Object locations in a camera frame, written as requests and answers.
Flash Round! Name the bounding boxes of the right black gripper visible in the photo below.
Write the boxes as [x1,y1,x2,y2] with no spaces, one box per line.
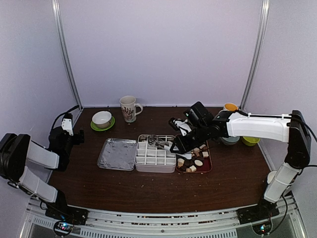
[170,123,210,155]

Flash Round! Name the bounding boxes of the red chocolate tray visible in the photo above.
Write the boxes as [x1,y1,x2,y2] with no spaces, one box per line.
[175,141,212,174]

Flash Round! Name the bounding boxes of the white metal tongs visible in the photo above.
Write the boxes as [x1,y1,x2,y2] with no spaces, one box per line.
[147,135,192,160]

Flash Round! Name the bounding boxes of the lilac tin box with dividers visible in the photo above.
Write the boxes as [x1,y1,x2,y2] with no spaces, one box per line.
[134,134,176,173]

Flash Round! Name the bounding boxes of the lilac bunny tin lid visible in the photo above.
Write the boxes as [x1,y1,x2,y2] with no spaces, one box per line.
[97,138,137,171]

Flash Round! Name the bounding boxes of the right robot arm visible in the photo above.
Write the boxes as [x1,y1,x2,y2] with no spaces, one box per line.
[168,102,317,219]

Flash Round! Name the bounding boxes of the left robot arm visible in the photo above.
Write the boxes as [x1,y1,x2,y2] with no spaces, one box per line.
[0,105,84,220]

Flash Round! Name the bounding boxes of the white oval chocolate in tray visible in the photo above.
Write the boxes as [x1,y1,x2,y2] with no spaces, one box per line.
[194,160,203,166]

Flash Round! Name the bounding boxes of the blue spiral patterned bowl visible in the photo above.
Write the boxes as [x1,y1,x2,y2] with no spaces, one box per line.
[220,136,240,146]

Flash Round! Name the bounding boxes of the green saucer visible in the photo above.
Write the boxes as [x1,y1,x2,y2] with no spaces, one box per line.
[90,117,115,131]

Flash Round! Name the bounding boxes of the white mug yellow inside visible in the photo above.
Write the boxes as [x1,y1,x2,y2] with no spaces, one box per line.
[223,103,239,112]

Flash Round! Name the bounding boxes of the yellow green small bowl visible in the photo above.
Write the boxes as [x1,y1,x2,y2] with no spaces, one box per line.
[242,136,261,147]

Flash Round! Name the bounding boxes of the tall floral mug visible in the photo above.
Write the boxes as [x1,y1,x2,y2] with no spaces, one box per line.
[119,96,143,123]

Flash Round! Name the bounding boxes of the white bowl near right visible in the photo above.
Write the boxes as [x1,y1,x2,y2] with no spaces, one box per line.
[266,171,276,184]

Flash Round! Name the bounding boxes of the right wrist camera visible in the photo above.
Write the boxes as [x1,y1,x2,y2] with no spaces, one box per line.
[168,118,192,136]

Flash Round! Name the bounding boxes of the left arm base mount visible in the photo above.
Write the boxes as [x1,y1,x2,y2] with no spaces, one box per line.
[45,207,89,237]

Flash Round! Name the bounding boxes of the right aluminium frame post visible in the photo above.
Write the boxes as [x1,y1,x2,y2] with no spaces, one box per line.
[240,0,270,109]

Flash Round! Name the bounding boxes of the aluminium frame post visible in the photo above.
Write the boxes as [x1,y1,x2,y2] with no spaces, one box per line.
[52,0,83,110]
[240,0,270,109]

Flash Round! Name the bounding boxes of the front aluminium rail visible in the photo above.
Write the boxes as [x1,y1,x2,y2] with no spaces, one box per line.
[18,199,308,238]

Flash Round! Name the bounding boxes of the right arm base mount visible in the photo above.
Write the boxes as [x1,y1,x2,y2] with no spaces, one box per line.
[237,205,279,236]

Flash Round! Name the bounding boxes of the left aluminium frame post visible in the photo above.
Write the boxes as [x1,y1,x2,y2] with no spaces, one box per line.
[52,0,83,110]

